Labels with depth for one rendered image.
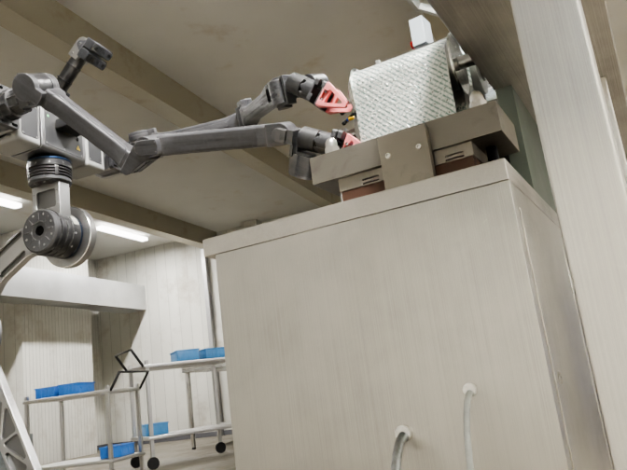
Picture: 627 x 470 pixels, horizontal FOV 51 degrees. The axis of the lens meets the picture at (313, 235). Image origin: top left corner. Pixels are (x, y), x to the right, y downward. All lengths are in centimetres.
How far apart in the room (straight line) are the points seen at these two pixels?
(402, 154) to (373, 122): 31
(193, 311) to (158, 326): 79
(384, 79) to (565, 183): 102
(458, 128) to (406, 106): 30
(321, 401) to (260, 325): 20
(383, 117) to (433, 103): 12
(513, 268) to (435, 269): 14
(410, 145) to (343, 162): 15
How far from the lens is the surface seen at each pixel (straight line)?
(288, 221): 133
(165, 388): 1230
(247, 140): 169
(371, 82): 162
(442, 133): 130
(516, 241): 116
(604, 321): 61
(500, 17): 125
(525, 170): 146
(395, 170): 129
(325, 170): 138
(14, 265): 241
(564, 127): 65
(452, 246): 118
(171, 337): 1224
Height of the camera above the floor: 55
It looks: 13 degrees up
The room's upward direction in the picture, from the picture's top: 8 degrees counter-clockwise
